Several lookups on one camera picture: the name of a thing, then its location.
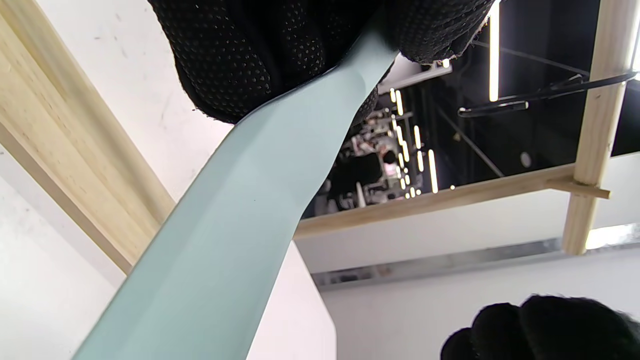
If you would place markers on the person's right hand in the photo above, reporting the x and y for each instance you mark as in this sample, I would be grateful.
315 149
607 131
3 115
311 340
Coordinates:
555 332

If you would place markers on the person's left hand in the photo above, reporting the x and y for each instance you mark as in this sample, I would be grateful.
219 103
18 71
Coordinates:
240 45

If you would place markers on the thin wooden crossbar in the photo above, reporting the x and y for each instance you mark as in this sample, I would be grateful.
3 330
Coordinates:
450 197

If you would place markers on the wide light wooden beam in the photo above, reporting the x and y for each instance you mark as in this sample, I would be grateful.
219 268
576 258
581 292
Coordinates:
65 135

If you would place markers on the long bright strip light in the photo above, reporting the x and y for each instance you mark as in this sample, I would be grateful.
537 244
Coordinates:
494 55

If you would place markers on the white panel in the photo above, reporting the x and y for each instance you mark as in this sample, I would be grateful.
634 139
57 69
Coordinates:
300 310

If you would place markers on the grey metal rail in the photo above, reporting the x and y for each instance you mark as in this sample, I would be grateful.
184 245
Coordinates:
440 262

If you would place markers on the upright wooden post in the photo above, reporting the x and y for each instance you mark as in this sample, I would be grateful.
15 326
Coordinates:
597 125

